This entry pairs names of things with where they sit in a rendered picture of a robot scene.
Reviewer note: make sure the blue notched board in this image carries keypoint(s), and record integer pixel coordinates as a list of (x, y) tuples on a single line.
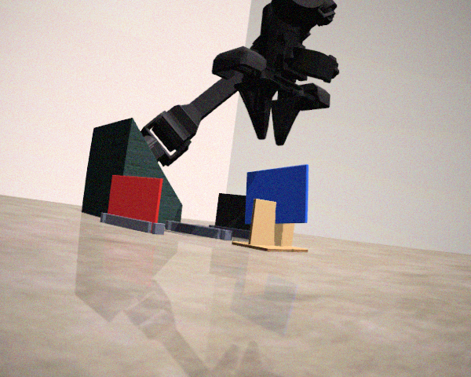
[(287, 186)]

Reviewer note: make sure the tan slotted board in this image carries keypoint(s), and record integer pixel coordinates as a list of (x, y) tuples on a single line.
[(265, 234)]

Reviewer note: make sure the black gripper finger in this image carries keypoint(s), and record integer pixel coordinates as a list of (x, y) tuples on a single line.
[(284, 112), (257, 96)]

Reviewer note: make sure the red flat board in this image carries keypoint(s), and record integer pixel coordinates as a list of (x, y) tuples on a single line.
[(135, 197)]

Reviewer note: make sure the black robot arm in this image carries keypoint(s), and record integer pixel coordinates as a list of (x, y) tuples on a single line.
[(176, 127)]

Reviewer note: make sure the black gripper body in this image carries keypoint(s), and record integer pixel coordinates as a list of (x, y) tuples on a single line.
[(263, 65)]

